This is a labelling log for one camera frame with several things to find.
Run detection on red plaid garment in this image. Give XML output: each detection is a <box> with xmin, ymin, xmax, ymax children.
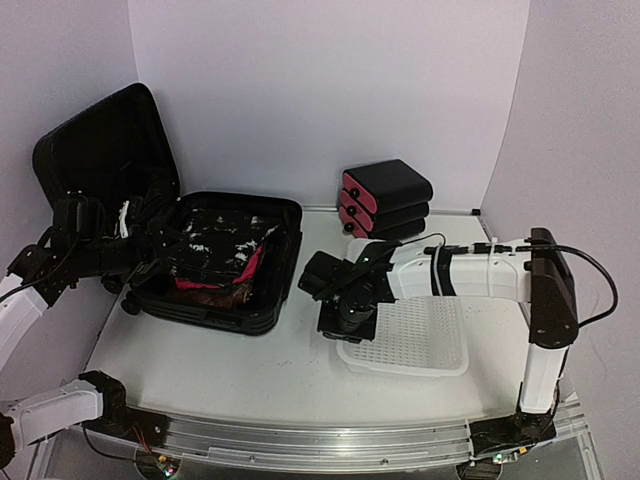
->
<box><xmin>168</xmin><ymin>282</ymin><xmax>252</xmax><ymax>308</ymax></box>

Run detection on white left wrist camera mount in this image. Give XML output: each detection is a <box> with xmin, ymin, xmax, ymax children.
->
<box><xmin>116</xmin><ymin>200</ymin><xmax>130</xmax><ymax>239</ymax></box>

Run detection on white perforated plastic basket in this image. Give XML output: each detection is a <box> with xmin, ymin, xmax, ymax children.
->
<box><xmin>336</xmin><ymin>296</ymin><xmax>469</xmax><ymax>378</ymax></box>

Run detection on black ribbed hard-shell suitcase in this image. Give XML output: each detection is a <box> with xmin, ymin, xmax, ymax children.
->
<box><xmin>32</xmin><ymin>83</ymin><xmax>302</xmax><ymax>336</ymax></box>

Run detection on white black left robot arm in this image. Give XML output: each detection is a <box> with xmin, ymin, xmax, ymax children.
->
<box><xmin>1</xmin><ymin>196</ymin><xmax>172</xmax><ymax>464</ymax></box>

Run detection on aluminium rail frame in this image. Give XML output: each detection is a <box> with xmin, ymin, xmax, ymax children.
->
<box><xmin>29</xmin><ymin>389</ymin><xmax>601</xmax><ymax>480</ymax></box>

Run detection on black pink drawer organizer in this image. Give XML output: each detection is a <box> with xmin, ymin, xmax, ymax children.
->
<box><xmin>338</xmin><ymin>159</ymin><xmax>433</xmax><ymax>240</ymax></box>

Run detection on pink garment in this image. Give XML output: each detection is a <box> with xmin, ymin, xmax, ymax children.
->
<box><xmin>170</xmin><ymin>238</ymin><xmax>266</xmax><ymax>289</ymax></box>

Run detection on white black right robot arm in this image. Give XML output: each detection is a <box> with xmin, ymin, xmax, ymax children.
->
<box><xmin>298</xmin><ymin>228</ymin><xmax>619</xmax><ymax>448</ymax></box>

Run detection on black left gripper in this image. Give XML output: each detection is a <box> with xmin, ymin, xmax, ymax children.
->
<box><xmin>71</xmin><ymin>217</ymin><xmax>189</xmax><ymax>286</ymax></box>

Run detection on black white splatter jeans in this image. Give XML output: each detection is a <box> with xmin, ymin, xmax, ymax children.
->
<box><xmin>168</xmin><ymin>208</ymin><xmax>281</xmax><ymax>289</ymax></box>

